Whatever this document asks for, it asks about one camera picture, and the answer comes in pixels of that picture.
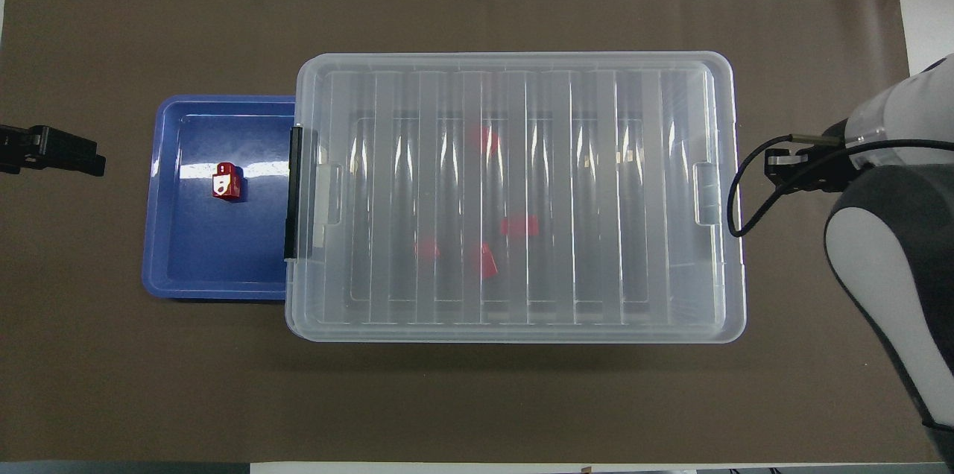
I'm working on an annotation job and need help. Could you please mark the black box latch handle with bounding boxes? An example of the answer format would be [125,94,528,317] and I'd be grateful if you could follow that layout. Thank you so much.
[283,124,303,261]

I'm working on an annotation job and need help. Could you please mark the red block with white print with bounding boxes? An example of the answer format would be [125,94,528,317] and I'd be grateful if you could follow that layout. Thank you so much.
[212,162,242,201]

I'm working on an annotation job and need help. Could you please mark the blue plastic tray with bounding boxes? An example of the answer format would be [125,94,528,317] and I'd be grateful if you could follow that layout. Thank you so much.
[142,95,299,302]

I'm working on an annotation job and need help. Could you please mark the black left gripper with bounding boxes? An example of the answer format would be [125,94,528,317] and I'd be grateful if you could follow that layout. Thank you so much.
[0,124,107,177]

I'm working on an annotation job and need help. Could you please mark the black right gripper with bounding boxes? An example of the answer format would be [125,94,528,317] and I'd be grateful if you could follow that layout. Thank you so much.
[763,145,867,194]

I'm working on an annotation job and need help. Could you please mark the brown paper table mat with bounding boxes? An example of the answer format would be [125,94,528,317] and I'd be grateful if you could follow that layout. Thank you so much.
[0,0,941,464]

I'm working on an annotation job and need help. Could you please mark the clear ribbed plastic lid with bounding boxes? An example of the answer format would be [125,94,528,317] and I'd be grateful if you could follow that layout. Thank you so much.
[285,51,747,344]

